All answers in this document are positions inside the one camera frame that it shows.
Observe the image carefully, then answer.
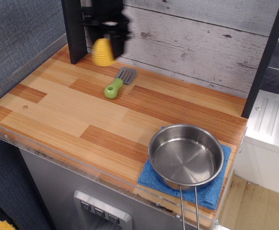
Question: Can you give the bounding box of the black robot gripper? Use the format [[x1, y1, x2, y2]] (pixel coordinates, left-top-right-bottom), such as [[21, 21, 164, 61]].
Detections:
[[81, 0, 131, 59]]

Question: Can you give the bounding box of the yellow corn cone toy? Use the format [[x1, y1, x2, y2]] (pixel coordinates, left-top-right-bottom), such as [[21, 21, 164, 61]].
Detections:
[[92, 38, 115, 67]]

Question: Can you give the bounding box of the stainless steel pot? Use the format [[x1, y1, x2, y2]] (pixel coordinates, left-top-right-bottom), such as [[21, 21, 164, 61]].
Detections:
[[148, 123, 225, 230]]

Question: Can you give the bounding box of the silver button control panel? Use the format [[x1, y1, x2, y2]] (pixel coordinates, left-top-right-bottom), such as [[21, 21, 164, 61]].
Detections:
[[73, 190, 133, 230]]

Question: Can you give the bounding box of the blue cloth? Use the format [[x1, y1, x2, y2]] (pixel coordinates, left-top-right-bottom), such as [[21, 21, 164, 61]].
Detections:
[[138, 144, 232, 210]]

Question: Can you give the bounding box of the white ridged side cabinet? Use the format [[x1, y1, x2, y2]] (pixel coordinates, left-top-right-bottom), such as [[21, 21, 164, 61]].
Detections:
[[234, 91, 279, 193]]

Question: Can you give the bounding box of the clear acrylic table edge guard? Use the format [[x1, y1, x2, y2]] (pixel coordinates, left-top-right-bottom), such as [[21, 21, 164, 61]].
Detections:
[[0, 120, 220, 230]]

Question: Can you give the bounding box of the yellow toy at bottom left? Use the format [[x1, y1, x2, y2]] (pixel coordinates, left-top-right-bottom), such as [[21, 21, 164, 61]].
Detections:
[[0, 221, 16, 230]]

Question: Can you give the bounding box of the green handled grey spatula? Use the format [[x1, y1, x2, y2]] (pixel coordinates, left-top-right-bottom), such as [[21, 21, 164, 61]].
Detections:
[[104, 67, 137, 99]]

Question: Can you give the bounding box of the black left frame post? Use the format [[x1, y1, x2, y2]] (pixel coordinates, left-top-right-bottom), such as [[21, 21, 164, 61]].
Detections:
[[61, 0, 87, 64]]

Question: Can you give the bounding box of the black frame post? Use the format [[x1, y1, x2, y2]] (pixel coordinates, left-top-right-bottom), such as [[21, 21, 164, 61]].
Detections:
[[241, 9, 279, 118], [61, 0, 87, 64]]

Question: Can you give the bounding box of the black right frame post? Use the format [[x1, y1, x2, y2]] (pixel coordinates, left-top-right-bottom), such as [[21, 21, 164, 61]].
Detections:
[[241, 9, 279, 118]]

